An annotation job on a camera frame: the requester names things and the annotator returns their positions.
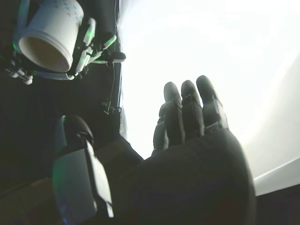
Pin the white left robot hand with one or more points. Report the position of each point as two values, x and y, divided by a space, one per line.
192 175

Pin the white paper cup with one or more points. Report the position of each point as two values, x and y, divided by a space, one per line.
54 25

